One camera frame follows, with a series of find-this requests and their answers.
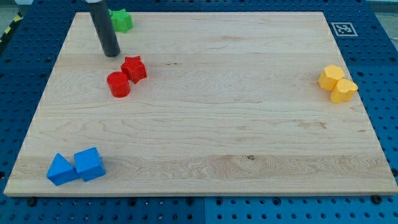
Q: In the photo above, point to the black bolt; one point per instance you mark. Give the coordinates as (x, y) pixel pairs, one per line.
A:
(31, 202)
(376, 199)

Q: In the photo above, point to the green star block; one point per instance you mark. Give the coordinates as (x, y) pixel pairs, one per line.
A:
(121, 20)

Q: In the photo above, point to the wooden board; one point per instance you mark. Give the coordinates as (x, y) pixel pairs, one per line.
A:
(231, 106)

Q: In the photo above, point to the black bolt left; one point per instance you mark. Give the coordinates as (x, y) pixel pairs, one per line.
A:
(31, 202)

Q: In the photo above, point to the yellow hexagon block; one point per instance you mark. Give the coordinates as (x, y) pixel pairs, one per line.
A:
(329, 77)

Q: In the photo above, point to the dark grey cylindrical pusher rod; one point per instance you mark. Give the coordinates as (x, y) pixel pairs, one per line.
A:
(101, 18)

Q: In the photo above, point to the yellow heart block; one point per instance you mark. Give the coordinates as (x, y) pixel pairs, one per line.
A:
(343, 91)

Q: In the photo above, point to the black bolt right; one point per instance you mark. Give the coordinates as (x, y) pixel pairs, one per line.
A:
(376, 199)

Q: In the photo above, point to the white fiducial marker tag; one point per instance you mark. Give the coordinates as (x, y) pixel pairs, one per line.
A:
(344, 29)

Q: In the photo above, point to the red cylinder block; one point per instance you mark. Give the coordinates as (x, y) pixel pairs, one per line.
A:
(118, 84)

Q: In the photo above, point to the red star block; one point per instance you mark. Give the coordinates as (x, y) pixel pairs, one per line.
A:
(134, 68)

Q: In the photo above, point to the blue triangle block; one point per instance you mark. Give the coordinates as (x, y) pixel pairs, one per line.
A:
(61, 171)

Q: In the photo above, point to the blue cube block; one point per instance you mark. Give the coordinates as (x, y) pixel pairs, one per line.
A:
(89, 164)

